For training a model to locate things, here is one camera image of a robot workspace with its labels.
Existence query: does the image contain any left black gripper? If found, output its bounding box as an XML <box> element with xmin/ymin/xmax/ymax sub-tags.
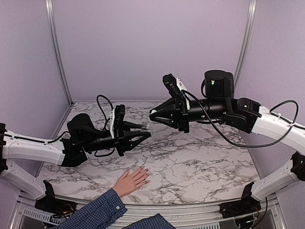
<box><xmin>81</xmin><ymin>121</ymin><xmax>151</xmax><ymax>156</ymax></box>

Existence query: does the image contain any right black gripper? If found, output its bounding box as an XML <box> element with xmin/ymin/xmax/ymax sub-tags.
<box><xmin>149</xmin><ymin>96</ymin><xmax>229</xmax><ymax>134</ymax></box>

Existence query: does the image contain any clear nail polish bottle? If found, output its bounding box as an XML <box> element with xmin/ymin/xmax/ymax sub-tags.
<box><xmin>141</xmin><ymin>125</ymin><xmax>153</xmax><ymax>136</ymax></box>

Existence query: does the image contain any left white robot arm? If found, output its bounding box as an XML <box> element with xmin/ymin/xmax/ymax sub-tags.
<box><xmin>0</xmin><ymin>113</ymin><xmax>151</xmax><ymax>212</ymax></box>

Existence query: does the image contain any blue checkered sleeve forearm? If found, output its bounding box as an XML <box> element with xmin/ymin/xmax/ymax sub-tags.
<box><xmin>54</xmin><ymin>189</ymin><xmax>127</xmax><ymax>229</ymax></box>

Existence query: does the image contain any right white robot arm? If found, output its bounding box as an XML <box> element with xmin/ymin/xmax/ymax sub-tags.
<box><xmin>149</xmin><ymin>70</ymin><xmax>305</xmax><ymax>214</ymax></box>

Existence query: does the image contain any person's bare hand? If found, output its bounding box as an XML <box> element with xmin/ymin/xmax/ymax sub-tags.
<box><xmin>112</xmin><ymin>167</ymin><xmax>150</xmax><ymax>198</ymax></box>

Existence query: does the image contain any blue checkered shirt body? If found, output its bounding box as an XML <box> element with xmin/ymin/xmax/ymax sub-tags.
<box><xmin>125</xmin><ymin>214</ymin><xmax>175</xmax><ymax>229</ymax></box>

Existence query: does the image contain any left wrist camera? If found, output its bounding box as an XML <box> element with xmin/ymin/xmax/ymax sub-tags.
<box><xmin>110</xmin><ymin>104</ymin><xmax>125</xmax><ymax>140</ymax></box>

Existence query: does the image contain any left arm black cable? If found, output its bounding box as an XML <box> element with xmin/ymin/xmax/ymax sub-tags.
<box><xmin>94</xmin><ymin>94</ymin><xmax>115</xmax><ymax>157</ymax></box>

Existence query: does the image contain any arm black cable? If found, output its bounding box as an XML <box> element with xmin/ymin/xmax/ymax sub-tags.
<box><xmin>94</xmin><ymin>94</ymin><xmax>115</xmax><ymax>157</ymax></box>
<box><xmin>183</xmin><ymin>90</ymin><xmax>305</xmax><ymax>147</ymax></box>

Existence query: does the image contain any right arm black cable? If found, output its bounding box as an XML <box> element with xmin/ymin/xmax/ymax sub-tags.
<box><xmin>183</xmin><ymin>90</ymin><xmax>305</xmax><ymax>147</ymax></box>

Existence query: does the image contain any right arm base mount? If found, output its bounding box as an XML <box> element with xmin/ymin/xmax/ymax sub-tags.
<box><xmin>219</xmin><ymin>182</ymin><xmax>262</xmax><ymax>219</ymax></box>

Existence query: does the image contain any right aluminium frame post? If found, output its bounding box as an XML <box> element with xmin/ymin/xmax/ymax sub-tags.
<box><xmin>234</xmin><ymin>0</ymin><xmax>257</xmax><ymax>86</ymax></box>

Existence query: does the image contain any aluminium frame post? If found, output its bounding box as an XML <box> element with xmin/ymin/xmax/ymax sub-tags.
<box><xmin>234</xmin><ymin>0</ymin><xmax>257</xmax><ymax>86</ymax></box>
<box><xmin>45</xmin><ymin>0</ymin><xmax>73</xmax><ymax>106</ymax></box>

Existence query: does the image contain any front aluminium rail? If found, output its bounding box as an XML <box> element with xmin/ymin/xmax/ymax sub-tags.
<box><xmin>8</xmin><ymin>192</ymin><xmax>287</xmax><ymax>229</ymax></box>

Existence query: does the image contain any left aluminium frame post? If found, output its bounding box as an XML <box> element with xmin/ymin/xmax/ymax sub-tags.
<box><xmin>45</xmin><ymin>0</ymin><xmax>73</xmax><ymax>106</ymax></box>

